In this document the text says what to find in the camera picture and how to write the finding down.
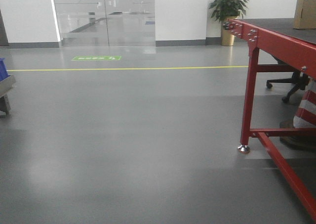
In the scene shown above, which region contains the black office chair base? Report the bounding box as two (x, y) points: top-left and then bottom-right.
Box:
(266, 55), (311, 103)

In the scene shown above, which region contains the frosted glass door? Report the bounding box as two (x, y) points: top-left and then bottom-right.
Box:
(54, 0), (155, 46)

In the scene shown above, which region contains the red white striped cone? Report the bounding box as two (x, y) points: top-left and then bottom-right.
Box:
(293, 80), (316, 128)

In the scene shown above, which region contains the red metal conveyor frame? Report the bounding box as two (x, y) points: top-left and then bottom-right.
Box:
(223, 19), (316, 220)

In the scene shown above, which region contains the green potted plant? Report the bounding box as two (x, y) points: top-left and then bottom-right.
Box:
(209, 0), (249, 22)

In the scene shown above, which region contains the gold plant pot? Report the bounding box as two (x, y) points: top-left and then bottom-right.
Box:
(221, 16), (237, 46)

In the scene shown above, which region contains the grey metal cart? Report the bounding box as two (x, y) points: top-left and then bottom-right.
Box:
(0, 75), (16, 115)

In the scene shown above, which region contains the green floor sign sticker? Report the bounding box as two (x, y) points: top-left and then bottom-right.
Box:
(72, 55), (121, 61)

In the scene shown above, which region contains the large stacked cardboard box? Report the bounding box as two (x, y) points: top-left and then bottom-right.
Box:
(293, 0), (316, 30)

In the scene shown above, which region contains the blue plastic bin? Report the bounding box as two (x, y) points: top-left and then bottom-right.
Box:
(0, 58), (9, 81)

